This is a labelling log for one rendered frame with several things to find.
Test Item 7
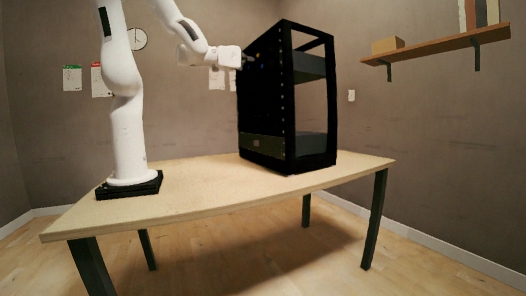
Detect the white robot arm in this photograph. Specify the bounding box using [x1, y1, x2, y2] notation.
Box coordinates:
[89, 0, 219, 186]

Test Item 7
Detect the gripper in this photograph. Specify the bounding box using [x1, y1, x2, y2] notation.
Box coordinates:
[215, 46, 255, 71]

